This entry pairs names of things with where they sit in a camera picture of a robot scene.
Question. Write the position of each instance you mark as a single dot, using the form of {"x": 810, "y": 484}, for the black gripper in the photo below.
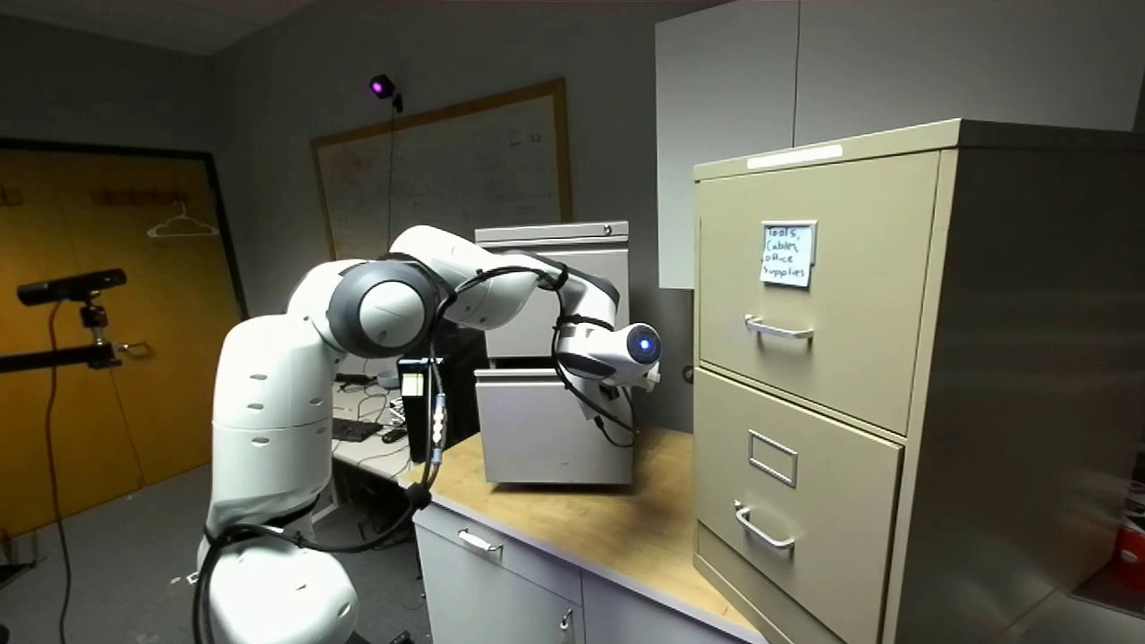
{"x": 585, "y": 362}

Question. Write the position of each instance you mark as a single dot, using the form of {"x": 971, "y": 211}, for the grey drawer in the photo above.
{"x": 550, "y": 429}

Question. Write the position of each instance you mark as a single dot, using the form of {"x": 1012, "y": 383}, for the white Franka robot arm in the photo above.
{"x": 268, "y": 417}

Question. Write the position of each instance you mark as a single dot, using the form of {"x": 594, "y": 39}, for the grey small drawer cabinet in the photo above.
{"x": 550, "y": 299}

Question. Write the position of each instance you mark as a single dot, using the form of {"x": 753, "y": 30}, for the black box with white label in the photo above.
{"x": 420, "y": 413}

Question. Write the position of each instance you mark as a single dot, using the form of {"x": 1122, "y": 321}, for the handwritten paper label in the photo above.
{"x": 787, "y": 252}

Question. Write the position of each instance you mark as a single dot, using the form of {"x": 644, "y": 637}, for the grey table base cabinet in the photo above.
{"x": 502, "y": 590}

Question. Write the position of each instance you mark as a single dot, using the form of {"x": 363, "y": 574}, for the beige metal filing cabinet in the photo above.
{"x": 836, "y": 396}

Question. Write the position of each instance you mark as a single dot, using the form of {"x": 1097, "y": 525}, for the wooden door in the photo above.
{"x": 130, "y": 360}

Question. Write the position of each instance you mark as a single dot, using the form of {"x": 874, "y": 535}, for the whiteboard with wooden frame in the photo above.
{"x": 451, "y": 180}

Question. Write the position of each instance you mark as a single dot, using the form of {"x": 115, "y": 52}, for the white wall cabinet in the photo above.
{"x": 738, "y": 144}

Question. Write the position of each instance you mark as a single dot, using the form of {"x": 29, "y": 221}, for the wall sensor with purple light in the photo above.
{"x": 383, "y": 86}

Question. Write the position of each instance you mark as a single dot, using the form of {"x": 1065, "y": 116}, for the black bar camera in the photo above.
{"x": 73, "y": 287}

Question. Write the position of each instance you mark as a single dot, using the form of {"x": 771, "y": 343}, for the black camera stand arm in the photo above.
{"x": 57, "y": 355}

